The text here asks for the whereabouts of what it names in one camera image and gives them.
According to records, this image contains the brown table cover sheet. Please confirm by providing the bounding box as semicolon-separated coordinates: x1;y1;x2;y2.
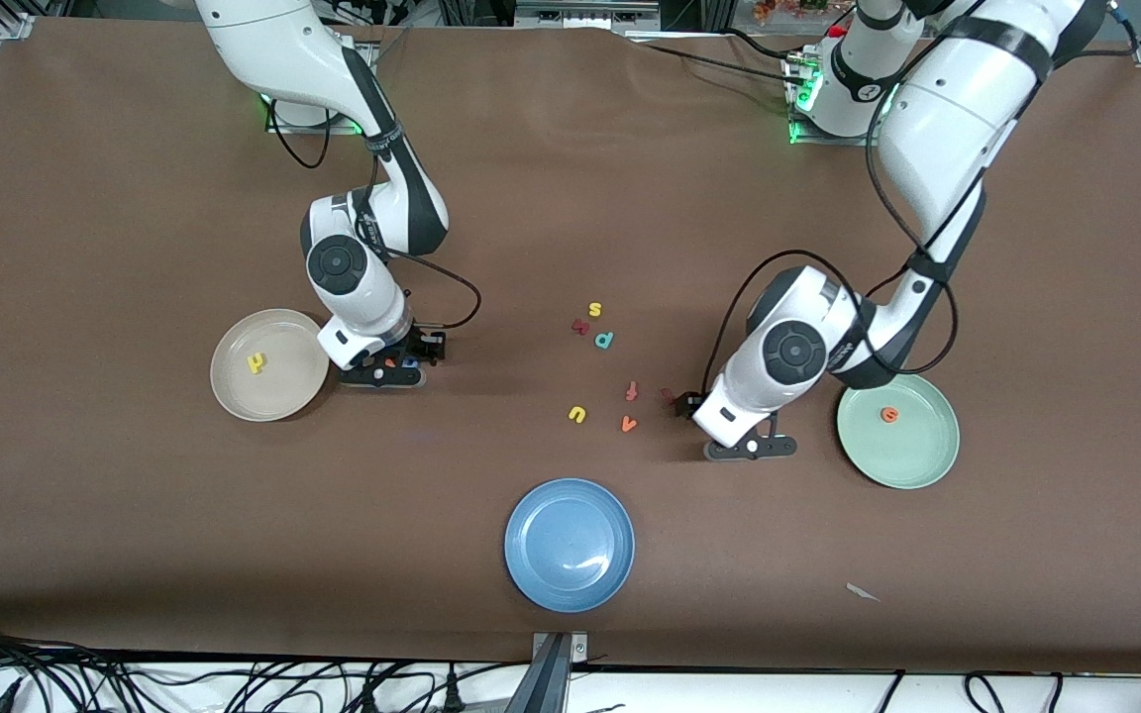
0;15;1141;676

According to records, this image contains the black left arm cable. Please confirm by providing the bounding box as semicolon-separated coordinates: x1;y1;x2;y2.
701;0;1141;399

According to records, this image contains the dark aluminium profile post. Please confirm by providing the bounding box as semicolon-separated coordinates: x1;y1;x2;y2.
519;634;573;713

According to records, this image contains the green plate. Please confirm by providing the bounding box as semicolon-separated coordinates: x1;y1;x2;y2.
836;369;961;490

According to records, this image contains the beige brown plate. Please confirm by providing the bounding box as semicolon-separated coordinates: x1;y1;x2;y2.
210;309;331;423

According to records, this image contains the silver metal bracket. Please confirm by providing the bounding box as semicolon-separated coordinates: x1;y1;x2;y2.
531;631;590;666

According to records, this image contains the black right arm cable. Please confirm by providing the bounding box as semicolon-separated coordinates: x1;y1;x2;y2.
266;97;483;334

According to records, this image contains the blue plate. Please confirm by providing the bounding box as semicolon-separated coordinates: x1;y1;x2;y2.
504;478;636;614

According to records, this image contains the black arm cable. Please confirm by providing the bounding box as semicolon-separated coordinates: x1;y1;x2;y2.
266;97;483;334
701;0;1141;399

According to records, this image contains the black cable on table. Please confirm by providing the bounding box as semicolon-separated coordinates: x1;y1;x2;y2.
724;28;804;62
642;42;795;84

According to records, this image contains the silver background device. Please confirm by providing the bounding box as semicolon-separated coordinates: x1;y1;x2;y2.
514;0;661;29

